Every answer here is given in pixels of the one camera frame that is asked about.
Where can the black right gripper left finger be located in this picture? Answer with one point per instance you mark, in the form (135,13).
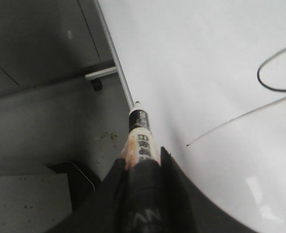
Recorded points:
(102,213)

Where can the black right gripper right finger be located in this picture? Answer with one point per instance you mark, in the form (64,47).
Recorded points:
(190,211)

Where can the black white whiteboard marker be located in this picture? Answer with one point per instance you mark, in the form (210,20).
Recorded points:
(145,209)

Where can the black robot base panel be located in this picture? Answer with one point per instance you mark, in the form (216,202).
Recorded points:
(80,177)

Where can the whiteboard stand leg with caster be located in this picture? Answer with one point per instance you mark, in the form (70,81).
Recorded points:
(94,77)

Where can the white whiteboard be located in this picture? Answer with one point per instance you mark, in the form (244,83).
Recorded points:
(201,69)

